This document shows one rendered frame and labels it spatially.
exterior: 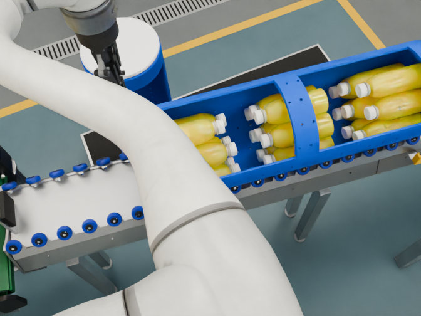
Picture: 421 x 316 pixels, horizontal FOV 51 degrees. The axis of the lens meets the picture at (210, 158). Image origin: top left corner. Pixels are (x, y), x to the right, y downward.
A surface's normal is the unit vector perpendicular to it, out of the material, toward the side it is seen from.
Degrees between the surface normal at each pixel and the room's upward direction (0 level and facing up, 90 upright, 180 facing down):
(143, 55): 0
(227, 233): 22
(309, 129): 42
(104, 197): 0
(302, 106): 16
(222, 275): 5
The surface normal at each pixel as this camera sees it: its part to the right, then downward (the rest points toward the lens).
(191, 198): -0.12, -0.65
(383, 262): -0.04, -0.46
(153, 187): -0.60, -0.32
